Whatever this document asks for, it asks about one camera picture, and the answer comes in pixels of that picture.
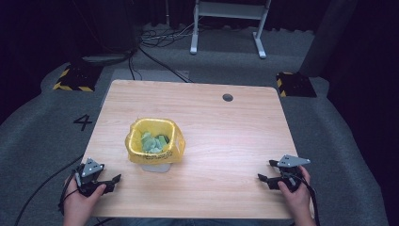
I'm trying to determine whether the grey upright panel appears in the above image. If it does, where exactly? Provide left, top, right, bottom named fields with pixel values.
left=298, top=0, right=359, bottom=78

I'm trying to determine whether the white trash bin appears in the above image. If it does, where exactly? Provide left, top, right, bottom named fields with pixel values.
left=140, top=162, right=172, bottom=173

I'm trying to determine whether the tangle of floor cables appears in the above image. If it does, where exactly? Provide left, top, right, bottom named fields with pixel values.
left=139, top=21, right=196, bottom=49

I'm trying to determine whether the bin with yellow bag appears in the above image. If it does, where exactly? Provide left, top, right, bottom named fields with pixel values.
left=124, top=117, right=186, bottom=165

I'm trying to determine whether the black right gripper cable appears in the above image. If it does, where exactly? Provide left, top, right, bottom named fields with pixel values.
left=291, top=173, right=321, bottom=226

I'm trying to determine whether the green crumpled waste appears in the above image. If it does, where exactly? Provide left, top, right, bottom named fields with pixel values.
left=140, top=131, right=170, bottom=154

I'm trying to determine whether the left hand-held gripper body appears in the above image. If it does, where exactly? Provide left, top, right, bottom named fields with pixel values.
left=73, top=157, right=109, bottom=198

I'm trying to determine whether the person's right hand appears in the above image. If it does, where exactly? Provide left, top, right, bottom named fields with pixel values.
left=277, top=165, right=312, bottom=218

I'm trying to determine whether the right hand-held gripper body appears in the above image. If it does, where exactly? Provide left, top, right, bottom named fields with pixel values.
left=275, top=153, right=311, bottom=193

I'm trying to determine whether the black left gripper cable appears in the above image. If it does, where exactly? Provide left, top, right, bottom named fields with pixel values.
left=13, top=153, right=85, bottom=226

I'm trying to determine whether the black yellow striped block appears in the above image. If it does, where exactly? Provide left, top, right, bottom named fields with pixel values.
left=52, top=63, right=96, bottom=93
left=275, top=71, right=318, bottom=99

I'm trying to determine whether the white metal stand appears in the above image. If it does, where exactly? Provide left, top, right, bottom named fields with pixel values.
left=189, top=0, right=273, bottom=60

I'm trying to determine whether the long black floor cable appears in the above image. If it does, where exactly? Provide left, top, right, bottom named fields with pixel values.
left=137, top=46, right=195, bottom=84

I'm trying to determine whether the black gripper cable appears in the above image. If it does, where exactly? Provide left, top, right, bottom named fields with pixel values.
left=13, top=153, right=85, bottom=226
left=291, top=173, right=321, bottom=226

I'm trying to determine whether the person's left hand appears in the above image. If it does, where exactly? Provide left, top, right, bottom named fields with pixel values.
left=63, top=178, right=108, bottom=216

